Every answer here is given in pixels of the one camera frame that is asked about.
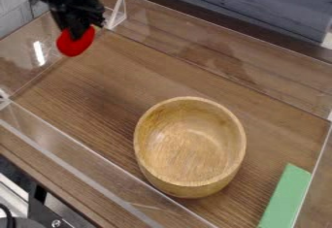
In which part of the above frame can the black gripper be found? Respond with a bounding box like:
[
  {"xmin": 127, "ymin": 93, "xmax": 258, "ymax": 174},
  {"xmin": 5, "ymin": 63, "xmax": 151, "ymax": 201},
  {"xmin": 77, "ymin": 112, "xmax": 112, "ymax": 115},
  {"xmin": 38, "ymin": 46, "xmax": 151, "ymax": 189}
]
[{"xmin": 40, "ymin": 0, "xmax": 104, "ymax": 40}]

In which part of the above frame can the red plush strawberry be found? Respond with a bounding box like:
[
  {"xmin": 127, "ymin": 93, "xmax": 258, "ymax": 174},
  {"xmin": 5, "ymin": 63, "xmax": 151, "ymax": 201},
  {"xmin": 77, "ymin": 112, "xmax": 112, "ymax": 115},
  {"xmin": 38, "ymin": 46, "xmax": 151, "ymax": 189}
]
[{"xmin": 56, "ymin": 26, "xmax": 96, "ymax": 57}]

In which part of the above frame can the wooden bowl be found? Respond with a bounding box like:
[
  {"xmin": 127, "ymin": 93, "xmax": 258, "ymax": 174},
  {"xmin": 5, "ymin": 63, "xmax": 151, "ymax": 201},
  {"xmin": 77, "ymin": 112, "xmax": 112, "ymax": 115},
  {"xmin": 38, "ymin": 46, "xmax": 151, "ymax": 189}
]
[{"xmin": 133, "ymin": 96, "xmax": 246, "ymax": 199}]

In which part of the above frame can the green tape strip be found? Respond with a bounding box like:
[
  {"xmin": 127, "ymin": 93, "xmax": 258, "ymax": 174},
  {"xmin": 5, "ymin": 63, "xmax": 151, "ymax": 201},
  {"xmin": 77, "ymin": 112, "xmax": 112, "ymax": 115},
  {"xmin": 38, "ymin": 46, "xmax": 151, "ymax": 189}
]
[{"xmin": 256, "ymin": 164, "xmax": 311, "ymax": 228}]

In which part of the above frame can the clear acrylic corner bracket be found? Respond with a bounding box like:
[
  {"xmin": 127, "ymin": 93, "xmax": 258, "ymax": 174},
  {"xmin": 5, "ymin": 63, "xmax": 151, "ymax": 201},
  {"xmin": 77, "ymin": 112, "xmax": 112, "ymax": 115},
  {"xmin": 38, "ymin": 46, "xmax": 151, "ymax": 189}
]
[{"xmin": 102, "ymin": 0, "xmax": 127, "ymax": 30}]

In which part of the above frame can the clear acrylic enclosure wall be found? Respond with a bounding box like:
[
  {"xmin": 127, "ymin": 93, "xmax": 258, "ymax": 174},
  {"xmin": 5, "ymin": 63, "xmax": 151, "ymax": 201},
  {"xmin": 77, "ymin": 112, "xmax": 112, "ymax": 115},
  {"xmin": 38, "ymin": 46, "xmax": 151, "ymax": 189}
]
[{"xmin": 0, "ymin": 0, "xmax": 332, "ymax": 228}]

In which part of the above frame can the black metal table bracket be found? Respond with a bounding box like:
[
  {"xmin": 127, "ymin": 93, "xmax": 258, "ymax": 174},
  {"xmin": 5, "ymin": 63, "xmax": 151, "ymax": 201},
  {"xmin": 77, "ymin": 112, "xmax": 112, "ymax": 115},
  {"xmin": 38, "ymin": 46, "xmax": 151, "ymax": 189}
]
[{"xmin": 26, "ymin": 185, "xmax": 74, "ymax": 228}]

